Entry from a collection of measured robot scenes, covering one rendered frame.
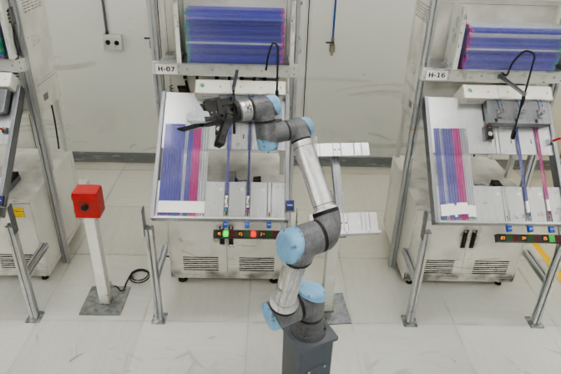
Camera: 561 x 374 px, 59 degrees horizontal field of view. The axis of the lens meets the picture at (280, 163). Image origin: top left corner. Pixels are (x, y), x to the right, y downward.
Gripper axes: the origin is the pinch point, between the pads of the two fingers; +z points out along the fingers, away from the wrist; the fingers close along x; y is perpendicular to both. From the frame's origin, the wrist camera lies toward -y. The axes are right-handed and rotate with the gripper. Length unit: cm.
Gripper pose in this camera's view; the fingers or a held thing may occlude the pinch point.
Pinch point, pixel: (182, 127)
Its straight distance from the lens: 163.4
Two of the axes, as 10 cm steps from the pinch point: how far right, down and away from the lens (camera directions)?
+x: 4.1, -1.2, -9.0
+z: -8.8, 2.1, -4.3
